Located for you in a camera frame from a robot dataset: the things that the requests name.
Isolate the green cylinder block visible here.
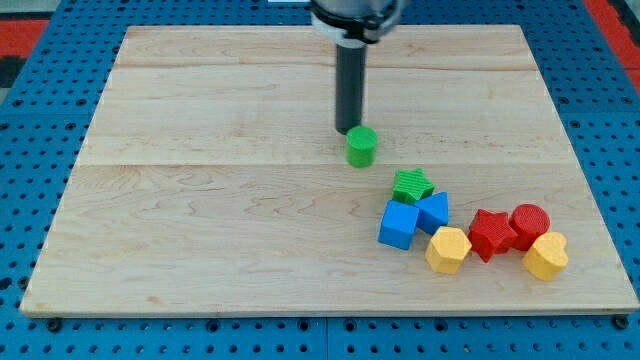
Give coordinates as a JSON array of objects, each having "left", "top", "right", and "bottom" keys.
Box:
[{"left": 345, "top": 126, "right": 378, "bottom": 168}]

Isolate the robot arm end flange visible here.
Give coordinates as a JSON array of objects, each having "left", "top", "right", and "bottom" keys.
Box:
[{"left": 310, "top": 0, "right": 409, "bottom": 48}]

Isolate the wooden board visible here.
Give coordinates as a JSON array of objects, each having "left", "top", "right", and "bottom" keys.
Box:
[{"left": 20, "top": 25, "right": 639, "bottom": 318}]

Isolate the blue cube block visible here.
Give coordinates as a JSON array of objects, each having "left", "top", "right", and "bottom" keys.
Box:
[{"left": 378, "top": 200, "right": 419, "bottom": 250}]

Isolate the green star block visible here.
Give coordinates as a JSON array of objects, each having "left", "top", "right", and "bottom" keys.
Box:
[{"left": 392, "top": 168, "right": 435, "bottom": 205}]

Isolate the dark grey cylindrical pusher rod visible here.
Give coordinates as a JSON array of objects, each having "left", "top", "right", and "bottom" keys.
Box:
[{"left": 335, "top": 45, "right": 367, "bottom": 135}]

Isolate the blue triangle block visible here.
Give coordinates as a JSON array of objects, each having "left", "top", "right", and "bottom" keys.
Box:
[{"left": 414, "top": 192, "right": 449, "bottom": 235}]

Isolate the yellow hexagon block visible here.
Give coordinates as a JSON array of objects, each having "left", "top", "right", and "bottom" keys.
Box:
[{"left": 425, "top": 226, "right": 472, "bottom": 274}]

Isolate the red star block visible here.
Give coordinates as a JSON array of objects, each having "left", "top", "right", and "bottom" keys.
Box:
[{"left": 468, "top": 209, "right": 518, "bottom": 263}]

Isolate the red cylinder block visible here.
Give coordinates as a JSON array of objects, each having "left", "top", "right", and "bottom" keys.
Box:
[{"left": 508, "top": 203, "right": 551, "bottom": 251}]

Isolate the yellow heart block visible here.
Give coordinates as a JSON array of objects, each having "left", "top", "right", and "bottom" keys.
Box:
[{"left": 522, "top": 232, "right": 569, "bottom": 281}]

